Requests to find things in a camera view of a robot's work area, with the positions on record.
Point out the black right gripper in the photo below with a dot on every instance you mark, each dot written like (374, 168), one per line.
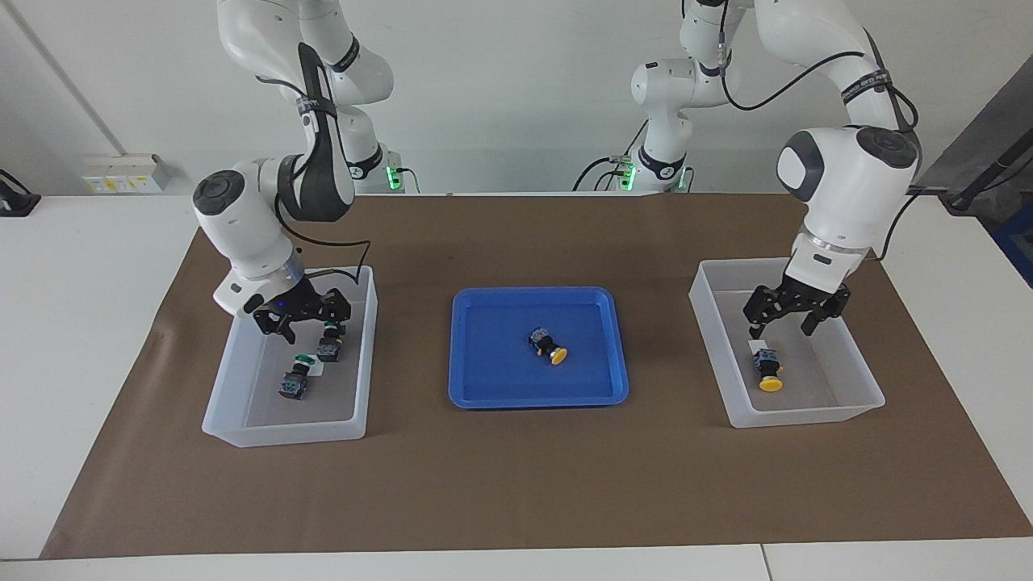
(290, 305)

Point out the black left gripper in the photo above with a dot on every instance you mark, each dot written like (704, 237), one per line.
(811, 294)

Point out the green push button switch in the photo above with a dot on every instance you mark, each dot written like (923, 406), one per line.
(328, 349)
(292, 383)

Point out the yellow push button switch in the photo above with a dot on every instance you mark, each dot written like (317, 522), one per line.
(545, 340)
(767, 367)

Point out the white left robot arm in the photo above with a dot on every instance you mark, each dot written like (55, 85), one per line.
(847, 186)

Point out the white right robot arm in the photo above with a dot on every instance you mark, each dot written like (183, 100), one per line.
(242, 218)

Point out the translucent white plastic box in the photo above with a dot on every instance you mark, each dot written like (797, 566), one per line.
(823, 387)
(258, 403)

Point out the blue plastic tray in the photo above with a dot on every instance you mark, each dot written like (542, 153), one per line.
(484, 387)

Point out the black stand pole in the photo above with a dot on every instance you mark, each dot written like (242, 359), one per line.
(980, 181)

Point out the blue crate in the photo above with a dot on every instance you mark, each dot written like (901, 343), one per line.
(1018, 250)

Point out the brown paper table mat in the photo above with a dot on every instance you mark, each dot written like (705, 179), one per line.
(516, 484)

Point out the black clamp device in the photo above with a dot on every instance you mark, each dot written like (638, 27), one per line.
(16, 203)

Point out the white wall socket strip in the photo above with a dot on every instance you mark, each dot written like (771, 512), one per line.
(121, 173)

